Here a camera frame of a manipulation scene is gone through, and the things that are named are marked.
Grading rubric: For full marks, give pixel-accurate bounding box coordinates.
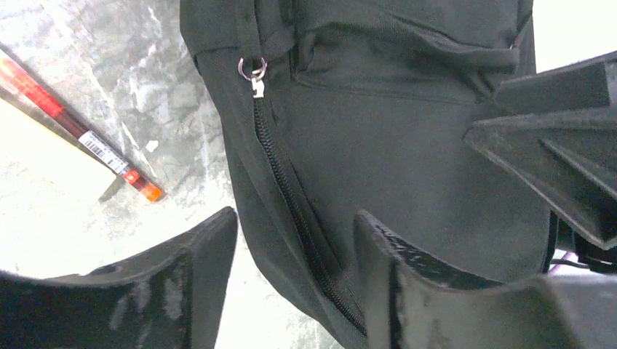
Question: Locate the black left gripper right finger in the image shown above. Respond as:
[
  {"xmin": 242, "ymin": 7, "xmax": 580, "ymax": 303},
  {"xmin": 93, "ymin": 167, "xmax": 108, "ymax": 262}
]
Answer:
[{"xmin": 354, "ymin": 211, "xmax": 616, "ymax": 348}]

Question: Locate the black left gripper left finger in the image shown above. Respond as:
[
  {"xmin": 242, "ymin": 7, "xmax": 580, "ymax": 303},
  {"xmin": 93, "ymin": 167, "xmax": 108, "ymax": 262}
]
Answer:
[{"xmin": 1, "ymin": 207, "xmax": 238, "ymax": 348}]

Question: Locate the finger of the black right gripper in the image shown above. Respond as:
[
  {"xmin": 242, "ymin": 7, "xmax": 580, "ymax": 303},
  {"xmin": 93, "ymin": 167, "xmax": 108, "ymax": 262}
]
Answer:
[
  {"xmin": 493, "ymin": 52, "xmax": 616, "ymax": 114},
  {"xmin": 463, "ymin": 108, "xmax": 616, "ymax": 250}
]

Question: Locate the black student backpack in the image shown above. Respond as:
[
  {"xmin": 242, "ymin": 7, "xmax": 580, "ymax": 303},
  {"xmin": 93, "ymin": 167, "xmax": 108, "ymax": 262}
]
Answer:
[{"xmin": 180, "ymin": 1, "xmax": 549, "ymax": 348}]

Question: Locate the red brown pencil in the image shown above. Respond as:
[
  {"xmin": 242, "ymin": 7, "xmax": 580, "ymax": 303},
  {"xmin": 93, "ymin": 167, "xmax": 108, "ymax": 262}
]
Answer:
[{"xmin": 1, "ymin": 50, "xmax": 164, "ymax": 202}]

